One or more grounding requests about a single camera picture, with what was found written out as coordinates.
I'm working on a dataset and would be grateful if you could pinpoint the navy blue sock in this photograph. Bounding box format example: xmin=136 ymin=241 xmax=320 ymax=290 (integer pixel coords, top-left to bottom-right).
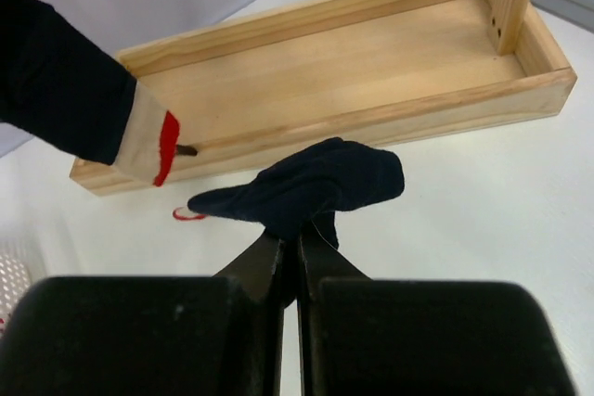
xmin=187 ymin=137 xmax=405 ymax=248

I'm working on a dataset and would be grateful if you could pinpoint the red thread scrap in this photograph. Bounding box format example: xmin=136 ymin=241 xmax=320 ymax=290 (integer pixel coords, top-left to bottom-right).
xmin=173 ymin=206 xmax=206 ymax=222

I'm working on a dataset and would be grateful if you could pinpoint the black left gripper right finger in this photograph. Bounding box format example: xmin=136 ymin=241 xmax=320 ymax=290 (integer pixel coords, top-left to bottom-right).
xmin=296 ymin=224 xmax=576 ymax=395

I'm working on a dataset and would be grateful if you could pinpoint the navy sock beige red toe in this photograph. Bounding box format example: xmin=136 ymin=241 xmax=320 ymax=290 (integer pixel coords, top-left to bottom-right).
xmin=1 ymin=0 xmax=180 ymax=186

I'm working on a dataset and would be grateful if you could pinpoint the white perforated plastic basket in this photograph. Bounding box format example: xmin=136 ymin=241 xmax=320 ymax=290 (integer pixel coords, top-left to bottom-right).
xmin=0 ymin=243 xmax=32 ymax=331

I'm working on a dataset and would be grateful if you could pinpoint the brown argyle sock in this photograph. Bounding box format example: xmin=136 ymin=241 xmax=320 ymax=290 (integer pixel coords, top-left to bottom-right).
xmin=175 ymin=145 xmax=199 ymax=157

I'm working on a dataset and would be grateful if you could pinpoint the wooden rack with tray base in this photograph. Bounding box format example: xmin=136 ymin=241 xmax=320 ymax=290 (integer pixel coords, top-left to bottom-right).
xmin=69 ymin=0 xmax=578 ymax=200

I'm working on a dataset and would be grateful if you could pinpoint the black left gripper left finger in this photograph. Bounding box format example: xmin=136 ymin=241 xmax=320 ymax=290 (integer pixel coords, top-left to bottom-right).
xmin=1 ymin=234 xmax=286 ymax=395

